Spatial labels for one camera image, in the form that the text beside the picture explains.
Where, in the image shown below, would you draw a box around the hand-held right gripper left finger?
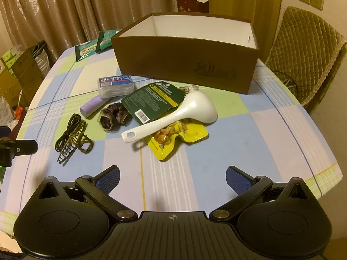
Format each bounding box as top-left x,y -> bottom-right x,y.
36,165 -> 139,223

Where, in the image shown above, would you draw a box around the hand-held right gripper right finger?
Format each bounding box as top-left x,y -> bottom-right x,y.
209,165 -> 312,223

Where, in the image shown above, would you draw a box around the olive hair claw clip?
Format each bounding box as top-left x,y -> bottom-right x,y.
57,121 -> 94,164

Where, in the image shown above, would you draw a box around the dark elastic hair band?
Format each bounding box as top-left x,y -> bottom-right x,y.
55,114 -> 82,152

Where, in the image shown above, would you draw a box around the brown satin scrunchie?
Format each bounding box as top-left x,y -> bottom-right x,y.
98,103 -> 132,132

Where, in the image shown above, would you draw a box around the yellow snack packet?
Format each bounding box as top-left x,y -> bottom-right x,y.
146,120 -> 209,161

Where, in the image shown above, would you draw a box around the purple tube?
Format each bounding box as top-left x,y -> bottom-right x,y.
80,97 -> 111,119

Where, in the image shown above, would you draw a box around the white plastic rice spoon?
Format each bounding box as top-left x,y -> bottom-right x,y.
121,91 -> 218,143

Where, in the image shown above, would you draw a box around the dark green product card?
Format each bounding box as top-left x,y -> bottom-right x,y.
121,81 -> 186,124

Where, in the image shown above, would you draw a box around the clear blue-label floss box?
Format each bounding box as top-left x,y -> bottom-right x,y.
98,74 -> 135,99

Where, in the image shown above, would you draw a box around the cotton swab pack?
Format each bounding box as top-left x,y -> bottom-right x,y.
179,85 -> 200,96

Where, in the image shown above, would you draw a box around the brown cardboard box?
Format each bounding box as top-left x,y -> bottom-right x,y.
111,13 -> 260,95

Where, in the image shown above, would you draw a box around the white plastic bag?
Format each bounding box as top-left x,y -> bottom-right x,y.
0,97 -> 17,127

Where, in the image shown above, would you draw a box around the small cardboard carton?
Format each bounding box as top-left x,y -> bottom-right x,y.
0,68 -> 23,109

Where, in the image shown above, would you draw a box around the large cardboard carton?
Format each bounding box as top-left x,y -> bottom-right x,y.
11,41 -> 51,106

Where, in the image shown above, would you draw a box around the green tissue packs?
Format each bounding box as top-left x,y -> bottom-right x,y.
1,46 -> 23,70

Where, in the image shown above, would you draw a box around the white shopping bag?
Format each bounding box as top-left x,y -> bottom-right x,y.
33,43 -> 51,74

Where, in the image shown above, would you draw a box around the beige curtain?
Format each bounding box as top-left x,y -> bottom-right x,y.
0,0 -> 177,57

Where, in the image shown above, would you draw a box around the quilted tan chair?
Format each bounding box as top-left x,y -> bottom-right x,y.
264,6 -> 347,107

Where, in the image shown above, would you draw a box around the dark red gift box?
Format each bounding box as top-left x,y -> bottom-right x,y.
176,0 -> 198,13

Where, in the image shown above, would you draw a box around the black cables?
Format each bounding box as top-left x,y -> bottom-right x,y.
274,70 -> 300,96

